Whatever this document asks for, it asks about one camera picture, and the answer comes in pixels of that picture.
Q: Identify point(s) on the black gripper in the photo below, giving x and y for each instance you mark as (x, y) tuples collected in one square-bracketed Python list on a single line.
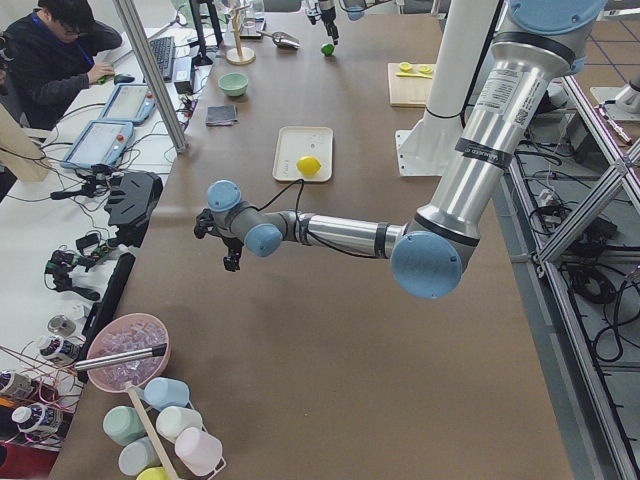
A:
[(231, 248), (327, 21)]

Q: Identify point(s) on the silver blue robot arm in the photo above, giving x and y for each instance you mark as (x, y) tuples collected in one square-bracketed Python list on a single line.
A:
[(354, 9), (494, 65)]

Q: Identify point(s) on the pink bowl with ice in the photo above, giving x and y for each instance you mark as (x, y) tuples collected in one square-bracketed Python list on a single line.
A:
[(125, 335)]

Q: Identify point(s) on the metal tongs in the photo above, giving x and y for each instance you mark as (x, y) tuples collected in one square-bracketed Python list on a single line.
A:
[(120, 358)]

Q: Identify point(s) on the wooden cup tree stand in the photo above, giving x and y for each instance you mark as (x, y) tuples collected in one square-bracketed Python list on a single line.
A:
[(238, 55)]

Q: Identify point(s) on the pastel cup rack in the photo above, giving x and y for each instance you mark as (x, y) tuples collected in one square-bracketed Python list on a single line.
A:
[(167, 414)]

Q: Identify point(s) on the blue teach pendant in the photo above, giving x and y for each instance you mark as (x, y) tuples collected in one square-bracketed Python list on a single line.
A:
[(101, 142), (129, 102)]

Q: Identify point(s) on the metal scoop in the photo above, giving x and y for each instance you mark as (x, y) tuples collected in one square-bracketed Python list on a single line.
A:
[(282, 40)]

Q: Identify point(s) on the green lime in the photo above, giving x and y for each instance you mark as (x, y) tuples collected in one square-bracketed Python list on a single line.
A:
[(327, 49)]

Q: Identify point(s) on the yellow lemon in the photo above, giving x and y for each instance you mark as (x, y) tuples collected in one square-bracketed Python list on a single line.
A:
[(308, 166)]

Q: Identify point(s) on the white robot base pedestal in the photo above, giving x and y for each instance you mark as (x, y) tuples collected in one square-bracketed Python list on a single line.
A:
[(427, 100)]

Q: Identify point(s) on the green ceramic bowl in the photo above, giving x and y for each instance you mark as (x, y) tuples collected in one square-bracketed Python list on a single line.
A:
[(233, 84)]

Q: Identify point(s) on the grey folded cloth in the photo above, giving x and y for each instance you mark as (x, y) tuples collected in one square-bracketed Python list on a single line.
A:
[(223, 115)]

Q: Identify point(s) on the aluminium frame post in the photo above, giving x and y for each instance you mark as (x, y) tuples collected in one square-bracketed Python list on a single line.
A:
[(136, 33)]

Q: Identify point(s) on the black keyboard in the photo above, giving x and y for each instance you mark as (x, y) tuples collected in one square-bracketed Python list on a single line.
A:
[(163, 51)]

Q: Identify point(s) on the bamboo cutting board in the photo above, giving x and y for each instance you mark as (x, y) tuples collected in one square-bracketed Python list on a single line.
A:
[(408, 92)]

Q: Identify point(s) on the yellow plastic knife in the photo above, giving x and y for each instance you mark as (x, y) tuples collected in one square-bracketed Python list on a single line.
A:
[(412, 75)]

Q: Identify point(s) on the white rabbit tray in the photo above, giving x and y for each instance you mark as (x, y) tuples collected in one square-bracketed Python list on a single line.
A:
[(297, 141)]

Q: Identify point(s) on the person in black jacket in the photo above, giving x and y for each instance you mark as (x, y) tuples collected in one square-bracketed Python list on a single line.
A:
[(55, 49)]

